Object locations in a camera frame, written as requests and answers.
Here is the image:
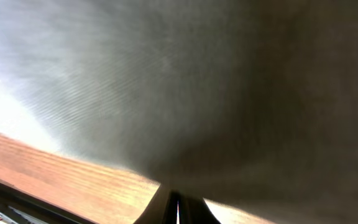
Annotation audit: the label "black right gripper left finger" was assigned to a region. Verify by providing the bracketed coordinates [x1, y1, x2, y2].
[134, 185, 179, 224]

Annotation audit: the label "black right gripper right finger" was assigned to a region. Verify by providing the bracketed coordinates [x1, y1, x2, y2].
[178, 195, 221, 224]

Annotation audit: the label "grey cotton shorts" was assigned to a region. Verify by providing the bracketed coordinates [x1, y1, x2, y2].
[0, 0, 358, 223]

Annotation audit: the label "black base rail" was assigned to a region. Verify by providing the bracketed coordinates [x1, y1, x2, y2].
[0, 183, 94, 224]

